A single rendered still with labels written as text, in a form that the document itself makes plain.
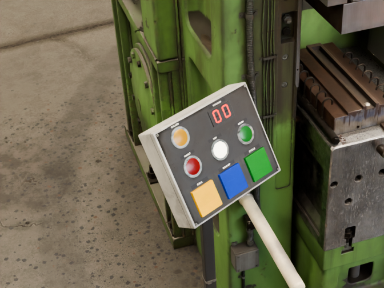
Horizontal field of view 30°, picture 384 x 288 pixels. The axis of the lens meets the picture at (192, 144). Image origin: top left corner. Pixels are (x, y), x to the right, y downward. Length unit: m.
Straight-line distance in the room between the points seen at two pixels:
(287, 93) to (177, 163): 0.59
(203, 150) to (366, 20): 0.61
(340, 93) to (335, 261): 0.62
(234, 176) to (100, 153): 1.91
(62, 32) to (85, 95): 0.86
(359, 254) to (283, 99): 0.66
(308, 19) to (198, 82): 0.46
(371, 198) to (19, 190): 1.87
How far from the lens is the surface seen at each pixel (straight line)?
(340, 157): 2.28
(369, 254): 2.66
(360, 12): 2.11
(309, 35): 2.67
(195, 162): 1.89
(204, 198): 1.90
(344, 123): 2.29
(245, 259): 2.63
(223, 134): 1.95
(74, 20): 5.17
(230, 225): 2.56
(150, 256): 3.19
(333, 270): 2.64
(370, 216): 2.52
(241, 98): 2.00
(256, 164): 2.01
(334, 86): 2.40
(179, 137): 1.87
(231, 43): 2.14
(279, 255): 2.27
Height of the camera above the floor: 2.27
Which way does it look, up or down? 37 degrees down
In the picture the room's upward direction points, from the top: 4 degrees counter-clockwise
